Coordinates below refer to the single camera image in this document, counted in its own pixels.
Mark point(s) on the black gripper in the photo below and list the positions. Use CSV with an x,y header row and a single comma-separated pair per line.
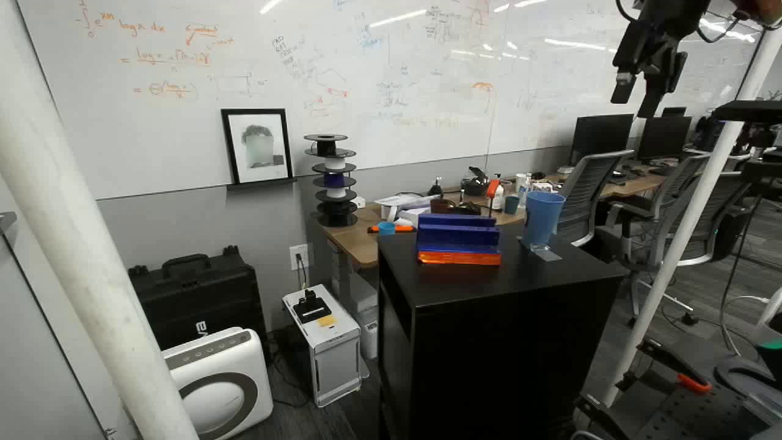
x,y
663,27

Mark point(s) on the large blue cup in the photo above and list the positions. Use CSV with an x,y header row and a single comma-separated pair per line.
x,y
543,216

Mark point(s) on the small blue cup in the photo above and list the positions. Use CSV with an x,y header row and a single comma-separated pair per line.
x,y
388,228

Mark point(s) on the black computer monitor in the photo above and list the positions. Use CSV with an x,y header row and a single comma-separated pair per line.
x,y
663,137
602,135

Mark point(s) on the grey mesh office chair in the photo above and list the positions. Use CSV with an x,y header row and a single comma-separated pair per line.
x,y
591,185

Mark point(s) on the dark office chair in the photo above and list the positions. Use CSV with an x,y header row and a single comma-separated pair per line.
x,y
692,205

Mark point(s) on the thin white pole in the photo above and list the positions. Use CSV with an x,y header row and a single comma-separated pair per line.
x,y
692,211

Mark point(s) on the orange bottle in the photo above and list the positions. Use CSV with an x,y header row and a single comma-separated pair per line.
x,y
496,190

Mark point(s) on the grey flat plate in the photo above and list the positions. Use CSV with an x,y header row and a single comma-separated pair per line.
x,y
547,252

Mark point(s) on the blue tool rack orange base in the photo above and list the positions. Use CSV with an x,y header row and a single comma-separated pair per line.
x,y
459,239

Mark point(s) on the orange flat level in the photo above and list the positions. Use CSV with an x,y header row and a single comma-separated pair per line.
x,y
405,228

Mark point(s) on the whiteboard with writing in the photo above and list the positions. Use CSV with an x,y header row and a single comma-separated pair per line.
x,y
368,74

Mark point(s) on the black table cabinet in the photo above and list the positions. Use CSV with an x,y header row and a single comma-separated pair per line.
x,y
489,327

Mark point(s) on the wooden desk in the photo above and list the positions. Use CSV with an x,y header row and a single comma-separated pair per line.
x,y
357,241

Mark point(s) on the stack of filament spools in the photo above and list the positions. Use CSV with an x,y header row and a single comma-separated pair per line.
x,y
333,174

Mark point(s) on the black perforated breadboard table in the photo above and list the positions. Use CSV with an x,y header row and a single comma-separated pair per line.
x,y
701,417

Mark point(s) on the black framed picture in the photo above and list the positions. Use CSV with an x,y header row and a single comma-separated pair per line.
x,y
259,147

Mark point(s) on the white box unit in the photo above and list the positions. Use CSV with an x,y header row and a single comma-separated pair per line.
x,y
333,357

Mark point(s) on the black hard case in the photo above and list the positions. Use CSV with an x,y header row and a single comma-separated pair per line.
x,y
197,296

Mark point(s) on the white air purifier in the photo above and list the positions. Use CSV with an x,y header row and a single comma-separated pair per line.
x,y
216,383

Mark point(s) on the thick white pole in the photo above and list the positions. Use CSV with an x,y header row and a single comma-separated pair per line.
x,y
75,246

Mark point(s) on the white wall outlet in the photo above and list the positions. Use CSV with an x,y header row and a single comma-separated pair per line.
x,y
300,257

